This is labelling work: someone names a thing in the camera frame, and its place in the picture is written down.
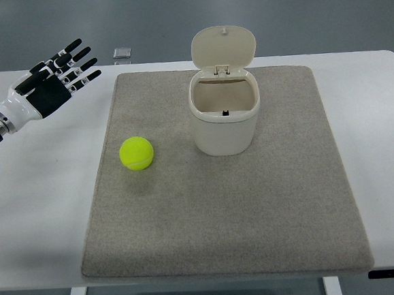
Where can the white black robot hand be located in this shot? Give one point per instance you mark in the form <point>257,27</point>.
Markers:
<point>17,110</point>

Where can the yellow tennis ball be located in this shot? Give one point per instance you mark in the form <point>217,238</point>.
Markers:
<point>136,153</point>

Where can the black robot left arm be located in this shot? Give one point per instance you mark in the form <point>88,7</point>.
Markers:
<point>45,88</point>

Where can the cream bin with flip lid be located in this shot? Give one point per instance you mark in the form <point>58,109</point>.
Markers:
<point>223,95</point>

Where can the grey felt mat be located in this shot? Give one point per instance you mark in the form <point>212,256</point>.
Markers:
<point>283,206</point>

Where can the white right table leg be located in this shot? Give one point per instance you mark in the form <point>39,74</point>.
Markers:
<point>332,286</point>

